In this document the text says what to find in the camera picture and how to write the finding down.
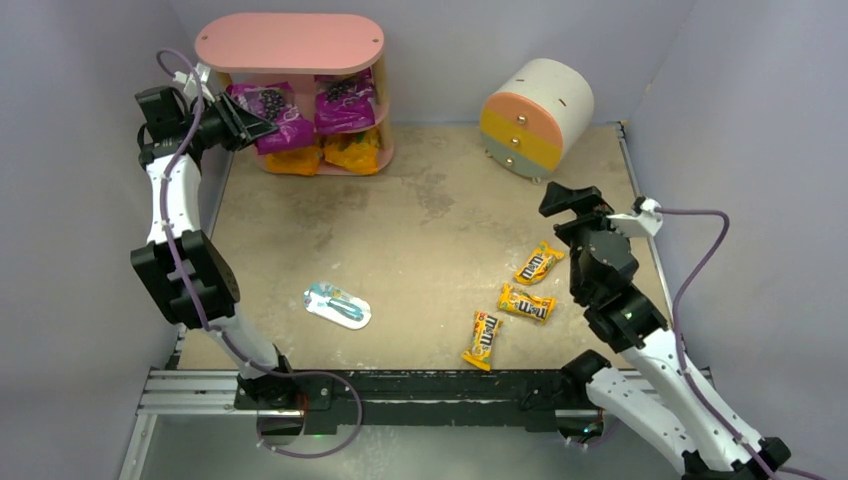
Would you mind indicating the yellow M&M bag top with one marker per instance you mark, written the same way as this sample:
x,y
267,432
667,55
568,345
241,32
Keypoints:
x,y
539,264

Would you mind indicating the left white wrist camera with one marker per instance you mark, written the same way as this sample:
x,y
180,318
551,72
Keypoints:
x,y
194,85

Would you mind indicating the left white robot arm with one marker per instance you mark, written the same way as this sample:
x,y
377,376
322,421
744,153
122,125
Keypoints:
x,y
183,272

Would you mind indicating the round pastel drawer cabinet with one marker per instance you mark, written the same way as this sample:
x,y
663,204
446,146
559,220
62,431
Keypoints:
x,y
529,124

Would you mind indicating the yellow M&M bag middle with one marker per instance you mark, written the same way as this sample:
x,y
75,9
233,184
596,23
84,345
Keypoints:
x,y
519,302

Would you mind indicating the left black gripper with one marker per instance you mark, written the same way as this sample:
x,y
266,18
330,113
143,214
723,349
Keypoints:
x,y
234,122

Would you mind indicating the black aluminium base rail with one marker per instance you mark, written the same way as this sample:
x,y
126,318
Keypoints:
x,y
535,400

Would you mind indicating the yellow M&M bag bottom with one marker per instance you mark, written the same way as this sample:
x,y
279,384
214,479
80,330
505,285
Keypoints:
x,y
485,329

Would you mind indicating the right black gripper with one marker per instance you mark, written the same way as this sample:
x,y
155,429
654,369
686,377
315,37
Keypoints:
x,y
577,216

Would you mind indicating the purple grape candy bag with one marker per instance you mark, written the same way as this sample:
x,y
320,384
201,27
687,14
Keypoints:
x,y
344,103
275,103

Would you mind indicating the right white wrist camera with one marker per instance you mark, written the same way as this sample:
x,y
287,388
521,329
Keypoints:
x,y
644,221

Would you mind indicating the blue toy blister pack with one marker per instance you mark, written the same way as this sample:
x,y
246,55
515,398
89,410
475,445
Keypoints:
x,y
327,301

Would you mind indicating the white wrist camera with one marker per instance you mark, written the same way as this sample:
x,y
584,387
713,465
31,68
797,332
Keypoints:
x,y
194,85
644,221

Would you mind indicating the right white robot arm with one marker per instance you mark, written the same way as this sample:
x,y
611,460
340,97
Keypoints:
x,y
685,420

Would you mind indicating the yellow m&m bag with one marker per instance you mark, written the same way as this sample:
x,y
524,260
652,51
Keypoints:
x,y
519,302
539,264
485,329

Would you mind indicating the orange gummy candy bag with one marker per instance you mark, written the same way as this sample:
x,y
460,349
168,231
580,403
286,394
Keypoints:
x,y
354,152
302,161

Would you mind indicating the pink three-tier shelf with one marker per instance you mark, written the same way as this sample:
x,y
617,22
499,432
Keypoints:
x,y
265,48

